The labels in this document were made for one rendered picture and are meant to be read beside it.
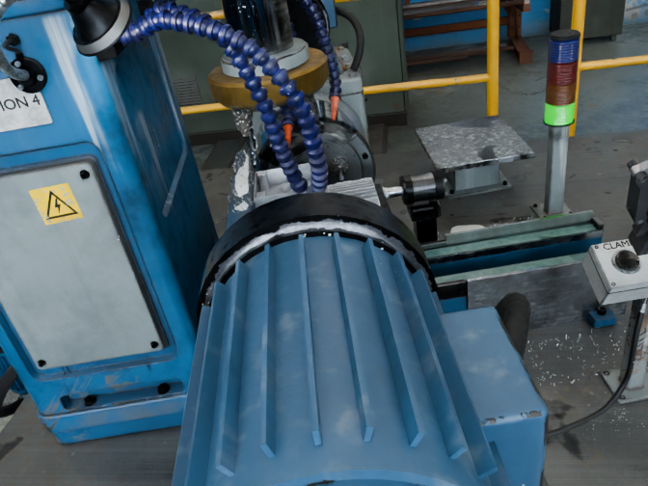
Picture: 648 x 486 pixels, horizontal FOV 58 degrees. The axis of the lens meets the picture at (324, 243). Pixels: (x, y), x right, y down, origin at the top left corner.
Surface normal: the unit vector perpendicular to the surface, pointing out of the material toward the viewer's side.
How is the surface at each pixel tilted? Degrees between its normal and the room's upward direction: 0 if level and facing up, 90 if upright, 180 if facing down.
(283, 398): 13
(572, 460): 0
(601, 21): 90
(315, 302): 4
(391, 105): 90
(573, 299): 90
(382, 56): 90
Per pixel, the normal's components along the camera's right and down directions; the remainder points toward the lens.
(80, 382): 0.07, 0.53
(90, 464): -0.15, -0.83
